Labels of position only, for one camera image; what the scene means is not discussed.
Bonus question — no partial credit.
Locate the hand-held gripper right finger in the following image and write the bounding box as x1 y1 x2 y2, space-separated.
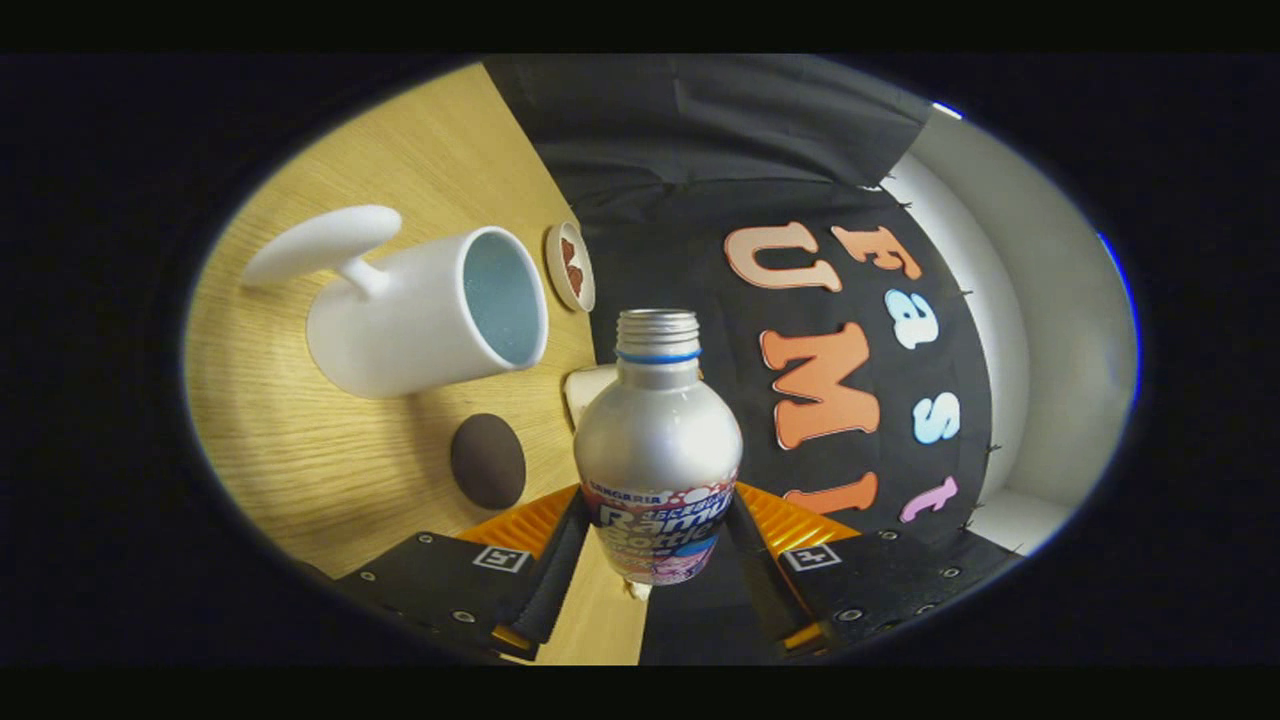
725 482 1021 656

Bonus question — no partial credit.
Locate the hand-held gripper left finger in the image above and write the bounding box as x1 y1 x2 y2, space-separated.
335 485 591 663

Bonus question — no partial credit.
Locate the dark brown round coaster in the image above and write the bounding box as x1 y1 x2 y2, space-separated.
450 413 528 511

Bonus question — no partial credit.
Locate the silver juice bottle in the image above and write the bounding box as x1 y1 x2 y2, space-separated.
573 308 745 587

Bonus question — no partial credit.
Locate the white cup with handle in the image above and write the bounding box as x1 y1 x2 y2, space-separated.
242 205 550 401

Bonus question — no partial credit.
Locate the white holder box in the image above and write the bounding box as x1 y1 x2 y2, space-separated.
563 364 621 431

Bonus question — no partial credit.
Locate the wooden table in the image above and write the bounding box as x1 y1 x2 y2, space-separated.
185 62 651 666

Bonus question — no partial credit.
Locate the small white plate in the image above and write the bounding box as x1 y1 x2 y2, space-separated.
545 220 597 313

